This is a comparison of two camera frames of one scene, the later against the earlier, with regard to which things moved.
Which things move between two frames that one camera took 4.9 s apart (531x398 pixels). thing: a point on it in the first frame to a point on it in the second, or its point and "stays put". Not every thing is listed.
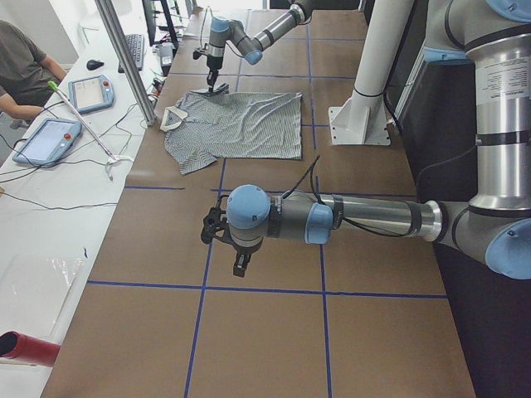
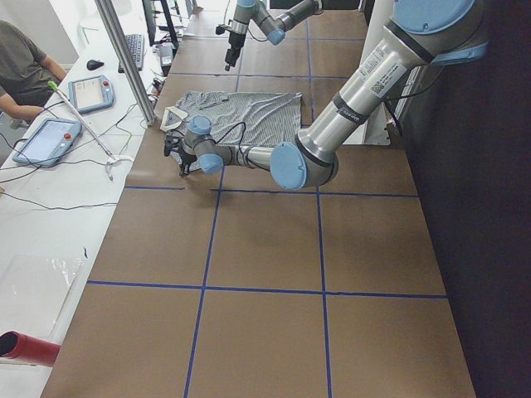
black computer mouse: (93, 65) stays put
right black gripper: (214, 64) to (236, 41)
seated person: (26, 73) stays put
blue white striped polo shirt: (201, 128) stays put
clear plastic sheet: (35, 291) stays put
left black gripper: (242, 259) to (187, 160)
